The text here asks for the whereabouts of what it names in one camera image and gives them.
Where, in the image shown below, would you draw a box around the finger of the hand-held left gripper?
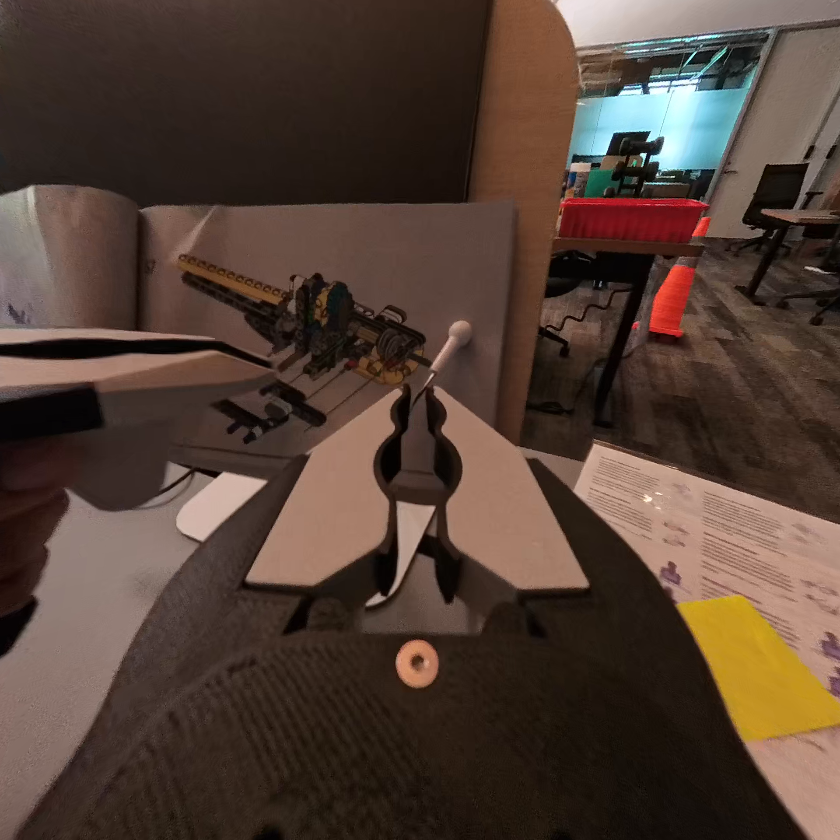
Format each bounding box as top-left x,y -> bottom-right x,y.
0,351 -> 278,513
0,327 -> 275,368

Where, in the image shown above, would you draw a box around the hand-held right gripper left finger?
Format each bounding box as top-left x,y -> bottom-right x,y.
244,387 -> 411,592

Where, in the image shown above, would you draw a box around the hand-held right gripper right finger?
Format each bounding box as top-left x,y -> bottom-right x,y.
425,387 -> 590,614

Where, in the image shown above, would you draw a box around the grey lego instruction booklet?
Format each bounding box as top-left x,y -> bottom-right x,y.
0,185 -> 521,481

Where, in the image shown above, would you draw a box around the person's left hand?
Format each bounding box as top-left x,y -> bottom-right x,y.
0,438 -> 71,619

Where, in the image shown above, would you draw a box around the printed paper sheet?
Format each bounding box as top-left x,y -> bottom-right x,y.
574,441 -> 840,840

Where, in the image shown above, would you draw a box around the yellow paper sheet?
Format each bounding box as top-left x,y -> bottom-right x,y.
676,595 -> 840,743

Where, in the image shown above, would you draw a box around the orange traffic cone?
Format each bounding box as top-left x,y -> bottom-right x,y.
647,216 -> 712,340

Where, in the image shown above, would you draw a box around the dark desk partition wooden edge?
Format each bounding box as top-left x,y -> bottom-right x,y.
0,0 -> 580,448

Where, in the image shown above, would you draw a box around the red plastic bin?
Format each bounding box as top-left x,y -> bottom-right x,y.
558,197 -> 710,243

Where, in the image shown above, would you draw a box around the black dumbbell rack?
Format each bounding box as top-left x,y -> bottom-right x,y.
603,130 -> 665,198

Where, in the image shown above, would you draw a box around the wooden desk black legs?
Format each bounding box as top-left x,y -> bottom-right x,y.
743,208 -> 840,327

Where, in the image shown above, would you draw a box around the black coiled cable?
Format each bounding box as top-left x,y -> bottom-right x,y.
538,287 -> 635,343

